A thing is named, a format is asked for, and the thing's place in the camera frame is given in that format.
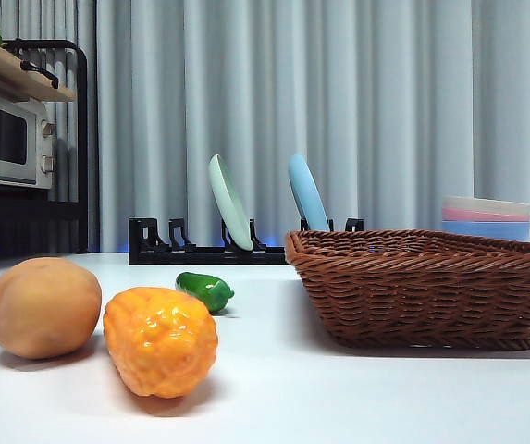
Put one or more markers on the green cucumber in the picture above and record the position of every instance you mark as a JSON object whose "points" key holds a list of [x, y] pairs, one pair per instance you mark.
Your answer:
{"points": [[202, 289]]}

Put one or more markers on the yellow orange corn cob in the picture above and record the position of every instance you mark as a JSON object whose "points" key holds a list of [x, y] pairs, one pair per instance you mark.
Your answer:
{"points": [[163, 342]]}

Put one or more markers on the brown wicker basket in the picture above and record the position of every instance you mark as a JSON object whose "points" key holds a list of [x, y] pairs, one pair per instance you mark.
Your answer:
{"points": [[408, 296]]}

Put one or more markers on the brown potato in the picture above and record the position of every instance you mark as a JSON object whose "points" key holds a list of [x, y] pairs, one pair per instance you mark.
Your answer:
{"points": [[42, 307]]}

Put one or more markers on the pale green plate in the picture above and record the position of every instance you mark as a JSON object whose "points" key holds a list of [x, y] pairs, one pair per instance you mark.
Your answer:
{"points": [[230, 208]]}

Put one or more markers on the pale blue plate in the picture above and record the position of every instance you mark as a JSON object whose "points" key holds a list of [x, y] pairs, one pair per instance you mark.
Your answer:
{"points": [[308, 194]]}

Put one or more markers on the black dish rack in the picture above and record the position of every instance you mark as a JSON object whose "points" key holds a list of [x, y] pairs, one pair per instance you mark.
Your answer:
{"points": [[176, 256]]}

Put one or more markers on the grey curtain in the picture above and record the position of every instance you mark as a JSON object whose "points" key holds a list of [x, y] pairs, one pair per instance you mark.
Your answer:
{"points": [[385, 92]]}

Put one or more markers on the black metal shelf rack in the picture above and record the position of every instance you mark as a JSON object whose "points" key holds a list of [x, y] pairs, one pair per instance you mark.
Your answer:
{"points": [[82, 139]]}

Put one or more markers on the pink bowl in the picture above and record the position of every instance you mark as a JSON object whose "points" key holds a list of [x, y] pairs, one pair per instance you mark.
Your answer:
{"points": [[477, 216]]}

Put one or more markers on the blue bowl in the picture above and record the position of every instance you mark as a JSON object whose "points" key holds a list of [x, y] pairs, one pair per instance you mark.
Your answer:
{"points": [[486, 230]]}

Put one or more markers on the cream bowl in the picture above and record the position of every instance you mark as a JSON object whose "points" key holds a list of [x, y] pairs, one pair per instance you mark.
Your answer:
{"points": [[486, 205]]}

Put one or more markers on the silver toaster oven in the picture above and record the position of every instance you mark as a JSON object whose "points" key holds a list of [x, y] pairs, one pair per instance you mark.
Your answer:
{"points": [[1, 134]]}

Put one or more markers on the wooden cutting board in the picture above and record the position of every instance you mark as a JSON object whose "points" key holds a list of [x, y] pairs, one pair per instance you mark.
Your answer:
{"points": [[15, 74]]}

